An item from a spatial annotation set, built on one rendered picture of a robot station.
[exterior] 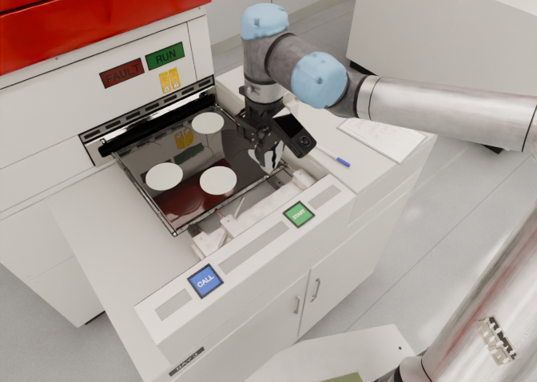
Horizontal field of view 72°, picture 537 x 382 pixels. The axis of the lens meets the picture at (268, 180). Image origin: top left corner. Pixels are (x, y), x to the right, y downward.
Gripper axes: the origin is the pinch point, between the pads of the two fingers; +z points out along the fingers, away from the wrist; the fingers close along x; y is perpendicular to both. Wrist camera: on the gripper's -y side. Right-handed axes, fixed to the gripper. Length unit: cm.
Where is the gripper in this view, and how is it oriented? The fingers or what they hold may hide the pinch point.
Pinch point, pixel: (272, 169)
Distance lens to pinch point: 83.5
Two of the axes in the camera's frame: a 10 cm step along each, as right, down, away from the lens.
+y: -7.5, -5.1, 4.2
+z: 0.0, 6.4, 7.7
